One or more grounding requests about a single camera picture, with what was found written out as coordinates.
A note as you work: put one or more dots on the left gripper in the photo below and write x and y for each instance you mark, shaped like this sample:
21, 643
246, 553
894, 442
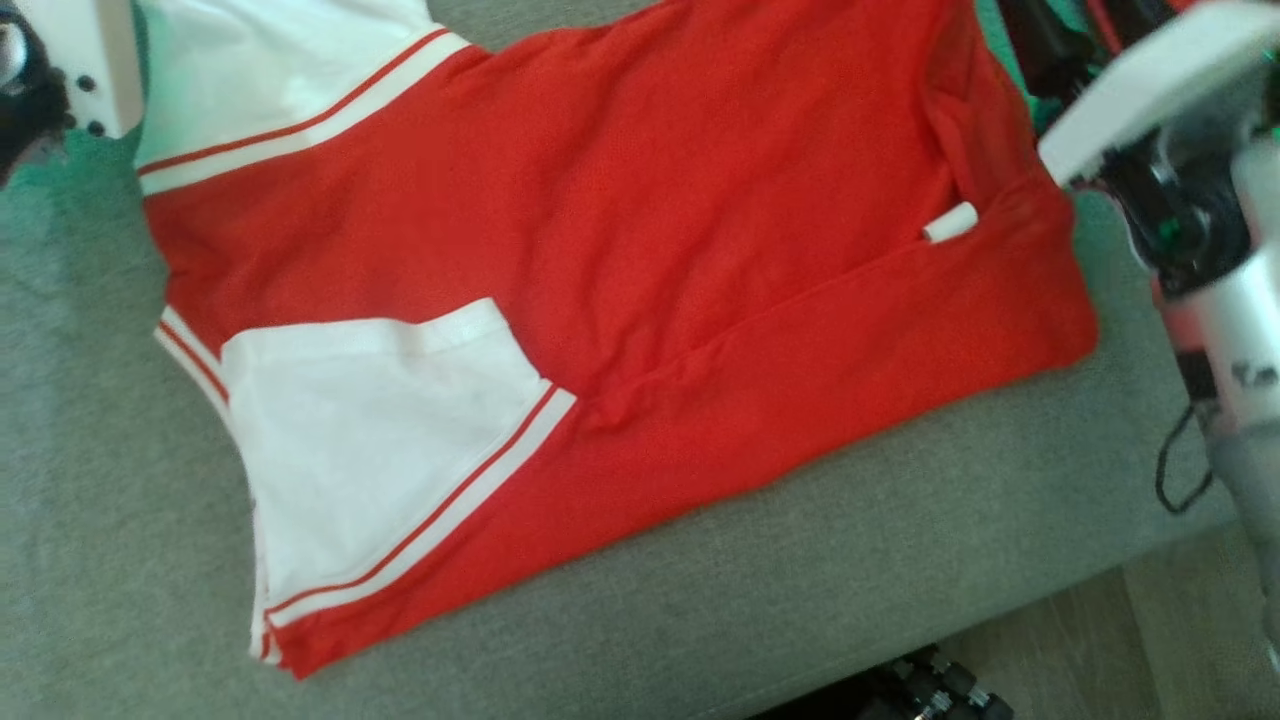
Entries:
85, 60

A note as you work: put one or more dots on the grey fabric sofa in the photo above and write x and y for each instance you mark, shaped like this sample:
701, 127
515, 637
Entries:
900, 560

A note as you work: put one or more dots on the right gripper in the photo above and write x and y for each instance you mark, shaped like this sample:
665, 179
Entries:
1160, 90

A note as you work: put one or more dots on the red and white shirt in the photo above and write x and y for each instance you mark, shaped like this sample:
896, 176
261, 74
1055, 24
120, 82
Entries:
650, 250

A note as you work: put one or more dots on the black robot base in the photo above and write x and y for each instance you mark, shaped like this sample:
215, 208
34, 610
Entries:
920, 690

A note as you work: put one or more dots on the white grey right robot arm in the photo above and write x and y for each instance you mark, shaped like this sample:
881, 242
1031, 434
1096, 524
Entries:
1245, 400

